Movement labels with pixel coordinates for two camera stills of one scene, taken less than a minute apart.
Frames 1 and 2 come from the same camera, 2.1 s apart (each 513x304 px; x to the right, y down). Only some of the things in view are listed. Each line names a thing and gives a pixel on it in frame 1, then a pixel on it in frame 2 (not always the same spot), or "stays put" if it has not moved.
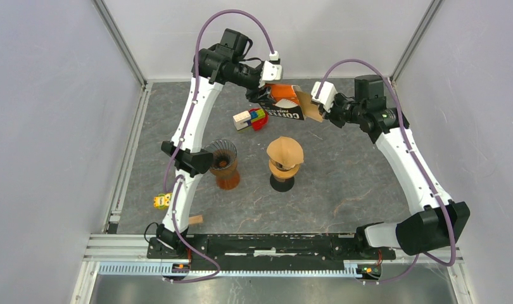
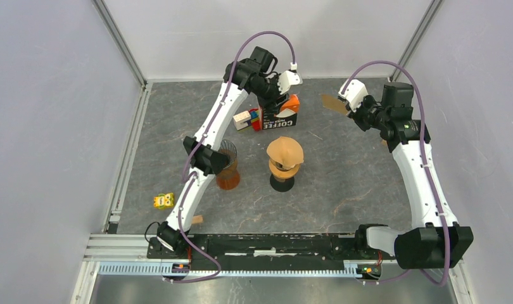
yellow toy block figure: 163,201 stays put
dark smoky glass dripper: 224,153 stays put
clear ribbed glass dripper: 280,166 stays put
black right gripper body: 343,111 to 368,114
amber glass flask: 227,180 stays put
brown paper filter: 308,109 to 334,103
